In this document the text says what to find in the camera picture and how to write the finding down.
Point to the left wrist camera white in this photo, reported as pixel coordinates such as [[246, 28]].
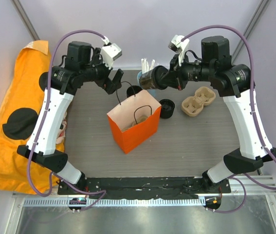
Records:
[[110, 52]]

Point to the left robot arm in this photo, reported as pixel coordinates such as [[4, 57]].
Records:
[[81, 64]]

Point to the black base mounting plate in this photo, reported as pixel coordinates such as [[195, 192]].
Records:
[[146, 188]]

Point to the black paper coffee cup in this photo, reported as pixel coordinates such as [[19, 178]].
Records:
[[147, 81]]

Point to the black plastic cup lid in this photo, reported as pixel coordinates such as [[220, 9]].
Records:
[[159, 73]]

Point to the light blue tin cup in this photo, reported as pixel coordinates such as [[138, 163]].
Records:
[[151, 91]]

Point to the white wrapped straws bundle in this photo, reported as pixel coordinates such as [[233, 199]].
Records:
[[146, 66]]

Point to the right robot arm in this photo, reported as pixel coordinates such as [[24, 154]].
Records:
[[233, 85]]

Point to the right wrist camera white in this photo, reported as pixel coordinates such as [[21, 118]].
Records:
[[179, 45]]

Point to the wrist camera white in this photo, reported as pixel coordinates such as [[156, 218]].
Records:
[[179, 45], [110, 52]]

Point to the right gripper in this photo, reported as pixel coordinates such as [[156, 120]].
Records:
[[174, 78]]

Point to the brown pulp cup carrier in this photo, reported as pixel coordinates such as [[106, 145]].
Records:
[[193, 105]]

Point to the stack of black cups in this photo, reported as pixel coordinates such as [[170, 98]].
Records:
[[133, 90]]

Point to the orange paper bag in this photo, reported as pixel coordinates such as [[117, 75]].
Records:
[[128, 110]]

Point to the slotted aluminium rail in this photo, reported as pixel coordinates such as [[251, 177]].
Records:
[[78, 201]]

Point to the pulp carrier inside bag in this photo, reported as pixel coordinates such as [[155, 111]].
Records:
[[135, 122]]

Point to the orange cartoon mouse cloth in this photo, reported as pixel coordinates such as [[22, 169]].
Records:
[[19, 112]]

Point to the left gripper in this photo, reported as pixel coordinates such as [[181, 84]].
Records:
[[108, 85]]

